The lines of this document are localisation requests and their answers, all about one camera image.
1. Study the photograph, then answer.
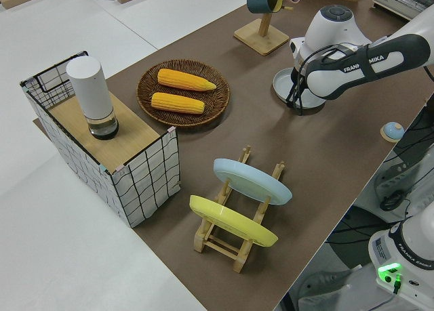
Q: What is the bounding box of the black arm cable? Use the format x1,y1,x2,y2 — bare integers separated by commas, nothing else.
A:
285,43,377,117

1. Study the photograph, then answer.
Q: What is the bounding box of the blue dome call bell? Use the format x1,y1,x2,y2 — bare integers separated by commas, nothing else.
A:
379,121,404,142

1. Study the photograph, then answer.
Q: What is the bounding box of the dark teal mug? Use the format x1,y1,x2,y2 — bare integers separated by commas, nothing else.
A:
246,0,284,14

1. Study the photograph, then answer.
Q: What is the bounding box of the white cylinder clear base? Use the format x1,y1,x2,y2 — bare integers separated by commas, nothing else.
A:
65,56,120,141

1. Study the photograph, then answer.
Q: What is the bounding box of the light wooden board lid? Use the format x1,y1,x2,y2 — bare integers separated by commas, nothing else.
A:
47,93,161,172

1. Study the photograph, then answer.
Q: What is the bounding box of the brown table mat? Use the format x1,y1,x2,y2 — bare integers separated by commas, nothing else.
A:
32,0,434,311

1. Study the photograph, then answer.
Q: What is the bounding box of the yellow plate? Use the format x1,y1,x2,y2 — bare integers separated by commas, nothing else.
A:
189,194,279,248

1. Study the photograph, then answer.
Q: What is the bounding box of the gray round plate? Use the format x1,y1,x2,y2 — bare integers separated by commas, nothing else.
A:
273,66,327,109

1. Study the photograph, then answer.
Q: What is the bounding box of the wooden mug tree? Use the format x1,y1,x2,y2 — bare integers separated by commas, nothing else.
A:
233,0,294,57

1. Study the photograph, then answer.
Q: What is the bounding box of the grid-pattern storage box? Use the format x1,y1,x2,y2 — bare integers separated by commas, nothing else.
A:
19,50,180,229

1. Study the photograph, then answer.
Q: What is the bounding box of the brown wicker basket tray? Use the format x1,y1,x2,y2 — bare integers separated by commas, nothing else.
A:
136,59,231,128

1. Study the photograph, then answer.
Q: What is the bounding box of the black power adapter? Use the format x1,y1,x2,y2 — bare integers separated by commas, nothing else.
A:
379,190,405,212

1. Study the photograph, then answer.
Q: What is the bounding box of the yellow corn cob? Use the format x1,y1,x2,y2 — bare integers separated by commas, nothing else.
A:
151,91,206,115
157,68,218,92

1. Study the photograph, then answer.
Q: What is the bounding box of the wooden dish rack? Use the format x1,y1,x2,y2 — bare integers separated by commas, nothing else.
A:
193,144,286,274

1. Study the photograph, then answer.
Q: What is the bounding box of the light blue plate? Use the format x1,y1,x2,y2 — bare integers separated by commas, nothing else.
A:
212,158,294,207

